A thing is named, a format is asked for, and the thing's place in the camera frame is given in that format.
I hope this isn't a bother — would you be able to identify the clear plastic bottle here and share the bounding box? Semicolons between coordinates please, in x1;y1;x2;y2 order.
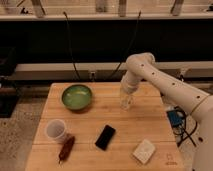
120;88;133;110

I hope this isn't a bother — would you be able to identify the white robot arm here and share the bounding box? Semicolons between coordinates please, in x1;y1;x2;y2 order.
121;53;213;171

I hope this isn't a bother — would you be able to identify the green ceramic bowl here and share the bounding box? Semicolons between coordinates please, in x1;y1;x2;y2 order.
61;84;93;111

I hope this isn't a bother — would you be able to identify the black smartphone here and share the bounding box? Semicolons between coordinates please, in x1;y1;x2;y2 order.
95;125;115;150

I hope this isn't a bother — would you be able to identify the translucent plastic cup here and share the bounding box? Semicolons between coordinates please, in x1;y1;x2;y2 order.
45;119;67;143

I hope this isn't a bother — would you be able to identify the white sponge block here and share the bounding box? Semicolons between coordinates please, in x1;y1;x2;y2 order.
133;139;156;164

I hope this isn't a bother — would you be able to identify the blue power box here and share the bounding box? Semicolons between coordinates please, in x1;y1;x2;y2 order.
167;110;184;127

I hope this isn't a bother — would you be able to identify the wall power outlet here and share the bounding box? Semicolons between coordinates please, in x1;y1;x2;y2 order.
89;71;97;82

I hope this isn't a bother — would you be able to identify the brown wooden-handled tool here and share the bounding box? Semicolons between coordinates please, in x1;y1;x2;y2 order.
59;136;75;162

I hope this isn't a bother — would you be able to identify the right black hanging cable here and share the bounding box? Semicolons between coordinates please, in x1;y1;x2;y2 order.
104;10;142;81

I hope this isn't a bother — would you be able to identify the black hanging cable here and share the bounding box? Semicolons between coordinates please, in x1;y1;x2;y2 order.
62;11;82;81
104;10;142;81

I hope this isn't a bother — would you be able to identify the left black hanging cable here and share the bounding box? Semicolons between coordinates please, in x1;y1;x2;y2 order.
62;11;82;81

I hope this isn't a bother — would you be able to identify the black floor cable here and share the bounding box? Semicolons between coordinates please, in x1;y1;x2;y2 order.
172;105;198;148

